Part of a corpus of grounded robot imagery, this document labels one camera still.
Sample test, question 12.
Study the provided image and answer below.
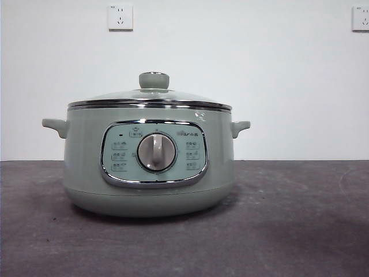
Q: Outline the white wall socket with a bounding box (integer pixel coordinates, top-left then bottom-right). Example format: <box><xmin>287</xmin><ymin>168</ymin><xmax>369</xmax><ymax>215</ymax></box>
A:
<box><xmin>351</xmin><ymin>5</ymin><xmax>369</xmax><ymax>32</ymax></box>
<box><xmin>108</xmin><ymin>3</ymin><xmax>134</xmax><ymax>32</ymax></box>

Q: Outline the glass lid with green knob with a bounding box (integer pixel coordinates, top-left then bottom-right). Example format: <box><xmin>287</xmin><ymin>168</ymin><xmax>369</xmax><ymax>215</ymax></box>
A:
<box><xmin>67</xmin><ymin>71</ymin><xmax>232</xmax><ymax>112</ymax></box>

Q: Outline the sage green electric cooking pot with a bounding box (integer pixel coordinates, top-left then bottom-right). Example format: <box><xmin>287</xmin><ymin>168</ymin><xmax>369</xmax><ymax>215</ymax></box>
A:
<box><xmin>42</xmin><ymin>106</ymin><xmax>251</xmax><ymax>218</ymax></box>

